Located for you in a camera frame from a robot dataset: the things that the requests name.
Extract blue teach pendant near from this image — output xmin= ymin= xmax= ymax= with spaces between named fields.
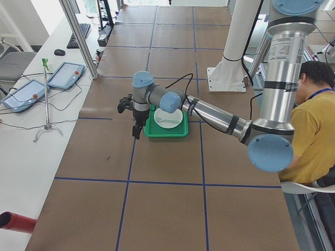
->
xmin=1 ymin=79 xmax=45 ymax=112

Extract blue teach pendant far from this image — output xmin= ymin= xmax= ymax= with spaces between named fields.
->
xmin=47 ymin=62 xmax=85 ymax=90

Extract red cylinder tube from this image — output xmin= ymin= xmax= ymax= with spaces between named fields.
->
xmin=1 ymin=212 xmax=37 ymax=234

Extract metal stand green clip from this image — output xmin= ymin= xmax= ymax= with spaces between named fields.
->
xmin=33 ymin=58 xmax=63 ymax=143

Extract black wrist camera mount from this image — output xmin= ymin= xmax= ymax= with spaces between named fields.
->
xmin=117 ymin=94 xmax=133 ymax=113

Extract grey office chair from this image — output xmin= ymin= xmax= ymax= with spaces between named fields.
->
xmin=1 ymin=33 xmax=36 ymax=87

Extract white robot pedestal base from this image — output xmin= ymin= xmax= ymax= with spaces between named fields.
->
xmin=207 ymin=0 xmax=263 ymax=92

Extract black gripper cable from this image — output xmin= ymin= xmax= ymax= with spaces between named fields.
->
xmin=167 ymin=73 xmax=194 ymax=105

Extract grey aluminium frame post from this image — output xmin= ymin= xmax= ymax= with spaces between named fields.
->
xmin=59 ymin=0 xmax=98 ymax=79

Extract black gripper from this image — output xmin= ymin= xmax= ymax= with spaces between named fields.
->
xmin=132 ymin=110 xmax=149 ymax=140

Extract blue teach pendant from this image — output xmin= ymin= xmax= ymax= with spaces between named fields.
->
xmin=1 ymin=79 xmax=45 ymax=112
xmin=47 ymin=62 xmax=85 ymax=90

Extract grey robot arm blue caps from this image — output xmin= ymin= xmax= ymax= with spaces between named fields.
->
xmin=131 ymin=1 xmax=321 ymax=172

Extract white side desk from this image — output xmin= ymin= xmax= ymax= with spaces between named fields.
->
xmin=1 ymin=14 xmax=99 ymax=250

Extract black computer mouse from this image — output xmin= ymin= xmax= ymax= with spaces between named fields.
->
xmin=54 ymin=49 xmax=66 ymax=56

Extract green plastic tray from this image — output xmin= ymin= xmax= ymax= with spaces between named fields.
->
xmin=144 ymin=105 xmax=188 ymax=138

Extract white round plate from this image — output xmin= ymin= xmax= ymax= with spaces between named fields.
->
xmin=153 ymin=108 xmax=183 ymax=129

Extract translucent plastic fork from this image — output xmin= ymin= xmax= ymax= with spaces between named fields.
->
xmin=156 ymin=118 xmax=181 ymax=124

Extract black keyboard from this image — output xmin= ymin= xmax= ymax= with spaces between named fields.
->
xmin=66 ymin=23 xmax=92 ymax=50

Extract person in yellow shirt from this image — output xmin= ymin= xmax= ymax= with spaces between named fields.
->
xmin=278 ymin=61 xmax=334 ymax=185

